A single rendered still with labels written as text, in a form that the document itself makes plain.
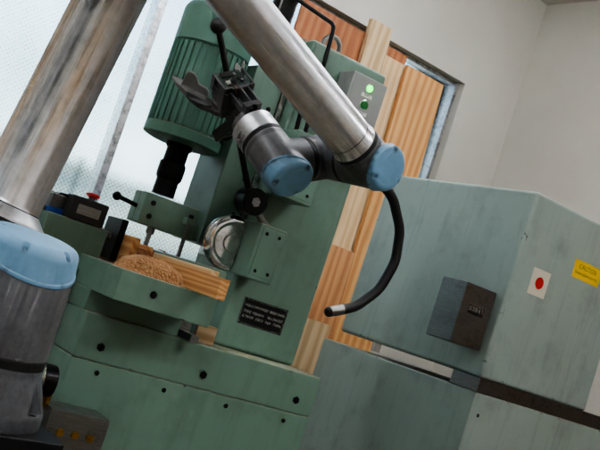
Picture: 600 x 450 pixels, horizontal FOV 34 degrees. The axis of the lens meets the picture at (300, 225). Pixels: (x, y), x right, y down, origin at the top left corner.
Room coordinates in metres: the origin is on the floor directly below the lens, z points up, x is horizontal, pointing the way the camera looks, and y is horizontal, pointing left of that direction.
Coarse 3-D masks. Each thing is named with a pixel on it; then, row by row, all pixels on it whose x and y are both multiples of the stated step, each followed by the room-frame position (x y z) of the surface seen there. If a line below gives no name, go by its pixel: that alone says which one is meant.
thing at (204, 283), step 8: (176, 264) 2.01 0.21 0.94; (184, 272) 1.97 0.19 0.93; (192, 272) 1.94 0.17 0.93; (200, 272) 1.92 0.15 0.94; (184, 280) 1.96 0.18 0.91; (192, 280) 1.93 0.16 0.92; (200, 280) 1.91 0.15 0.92; (208, 280) 1.88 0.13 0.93; (216, 280) 1.85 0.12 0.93; (224, 280) 1.84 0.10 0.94; (192, 288) 1.92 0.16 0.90; (200, 288) 1.90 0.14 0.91; (208, 288) 1.87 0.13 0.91; (216, 288) 1.84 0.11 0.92; (224, 288) 1.85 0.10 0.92; (216, 296) 1.84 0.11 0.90; (224, 296) 1.85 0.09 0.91
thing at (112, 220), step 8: (112, 216) 2.14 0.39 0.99; (112, 224) 2.13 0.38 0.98; (120, 224) 2.09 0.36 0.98; (128, 224) 2.10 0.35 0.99; (112, 232) 2.11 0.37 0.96; (120, 232) 2.09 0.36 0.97; (112, 240) 2.10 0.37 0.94; (120, 240) 2.09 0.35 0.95; (104, 248) 2.13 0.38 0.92; (112, 248) 2.09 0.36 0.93; (104, 256) 2.11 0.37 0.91; (112, 256) 2.09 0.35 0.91
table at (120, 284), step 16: (80, 256) 2.03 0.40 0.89; (80, 272) 2.00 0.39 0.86; (96, 272) 1.93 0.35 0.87; (112, 272) 1.87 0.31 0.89; (128, 272) 1.84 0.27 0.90; (96, 288) 1.91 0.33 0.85; (112, 288) 1.85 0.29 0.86; (128, 288) 1.85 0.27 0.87; (144, 288) 1.86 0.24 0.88; (160, 288) 1.88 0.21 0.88; (176, 288) 1.89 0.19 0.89; (144, 304) 1.87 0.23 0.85; (160, 304) 1.88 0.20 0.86; (176, 304) 1.90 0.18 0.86; (192, 304) 1.92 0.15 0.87; (208, 304) 1.93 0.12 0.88; (192, 320) 1.92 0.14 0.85; (208, 320) 1.94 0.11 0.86
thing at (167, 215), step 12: (144, 192) 2.15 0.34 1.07; (144, 204) 2.14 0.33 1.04; (156, 204) 2.15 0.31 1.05; (168, 204) 2.16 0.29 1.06; (180, 204) 2.18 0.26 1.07; (132, 216) 2.17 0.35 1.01; (144, 216) 2.14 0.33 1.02; (156, 216) 2.16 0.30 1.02; (168, 216) 2.17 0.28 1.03; (180, 216) 2.18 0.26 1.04; (156, 228) 2.16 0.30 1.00; (168, 228) 2.17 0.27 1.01; (180, 228) 2.19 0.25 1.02; (192, 228) 2.20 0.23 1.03
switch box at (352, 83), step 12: (348, 72) 2.21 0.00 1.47; (348, 84) 2.19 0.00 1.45; (360, 84) 2.20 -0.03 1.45; (372, 84) 2.22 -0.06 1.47; (348, 96) 2.19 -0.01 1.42; (360, 96) 2.20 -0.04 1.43; (372, 96) 2.22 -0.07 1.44; (384, 96) 2.24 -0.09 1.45; (360, 108) 2.21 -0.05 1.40; (372, 108) 2.23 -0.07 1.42; (372, 120) 2.23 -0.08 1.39
